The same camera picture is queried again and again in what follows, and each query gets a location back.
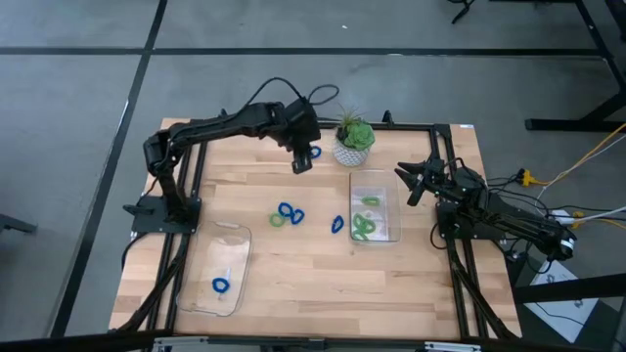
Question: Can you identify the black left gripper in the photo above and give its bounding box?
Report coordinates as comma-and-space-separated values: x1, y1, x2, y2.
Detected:
281, 99, 323, 175

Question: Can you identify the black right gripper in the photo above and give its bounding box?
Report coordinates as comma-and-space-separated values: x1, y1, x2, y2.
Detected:
393, 156, 454, 206

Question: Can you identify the clear rectangular plastic bin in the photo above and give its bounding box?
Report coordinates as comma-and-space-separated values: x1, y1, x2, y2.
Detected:
348, 168, 402, 244

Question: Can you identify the succulent in patterned white pot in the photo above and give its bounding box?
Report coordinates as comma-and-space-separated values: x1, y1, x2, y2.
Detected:
334, 103, 377, 168

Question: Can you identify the white power strip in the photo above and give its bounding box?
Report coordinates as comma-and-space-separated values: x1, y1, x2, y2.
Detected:
550, 208, 576, 225

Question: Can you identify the black stand leg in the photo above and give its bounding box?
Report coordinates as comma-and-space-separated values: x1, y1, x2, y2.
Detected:
448, 0, 476, 25

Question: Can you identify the black beam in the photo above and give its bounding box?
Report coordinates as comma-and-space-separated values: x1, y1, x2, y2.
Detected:
513, 272, 626, 305

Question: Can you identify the white printed sheet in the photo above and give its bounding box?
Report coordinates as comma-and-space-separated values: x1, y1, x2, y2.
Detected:
523, 256, 601, 344

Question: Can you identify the black crossbar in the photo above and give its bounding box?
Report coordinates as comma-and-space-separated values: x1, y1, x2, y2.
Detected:
0, 330, 626, 352

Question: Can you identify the grey chair base leg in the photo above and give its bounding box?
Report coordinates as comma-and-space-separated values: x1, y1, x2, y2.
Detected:
0, 212, 39, 236

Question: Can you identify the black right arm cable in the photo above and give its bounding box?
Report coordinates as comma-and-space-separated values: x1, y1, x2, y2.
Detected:
429, 154, 490, 190

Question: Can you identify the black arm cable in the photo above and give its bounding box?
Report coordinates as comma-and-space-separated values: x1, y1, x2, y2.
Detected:
243, 76, 340, 111
429, 154, 490, 190

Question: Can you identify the black aluminium table frame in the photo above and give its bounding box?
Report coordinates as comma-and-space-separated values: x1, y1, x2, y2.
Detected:
110, 108, 522, 343

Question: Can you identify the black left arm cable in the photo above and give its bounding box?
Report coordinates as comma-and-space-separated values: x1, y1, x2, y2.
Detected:
243, 76, 340, 111

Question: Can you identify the yellow extension cable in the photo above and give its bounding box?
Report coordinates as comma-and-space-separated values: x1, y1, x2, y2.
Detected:
518, 122, 626, 188

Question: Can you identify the clear plastic bin with handle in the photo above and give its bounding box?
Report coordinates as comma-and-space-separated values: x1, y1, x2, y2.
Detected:
175, 222, 253, 318

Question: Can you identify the black desk leg frame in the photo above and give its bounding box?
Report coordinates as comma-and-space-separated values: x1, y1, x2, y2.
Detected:
525, 0, 626, 133

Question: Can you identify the silver mounting bracket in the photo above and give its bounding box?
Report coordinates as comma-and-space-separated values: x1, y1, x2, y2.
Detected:
424, 340, 483, 352
152, 335, 211, 352

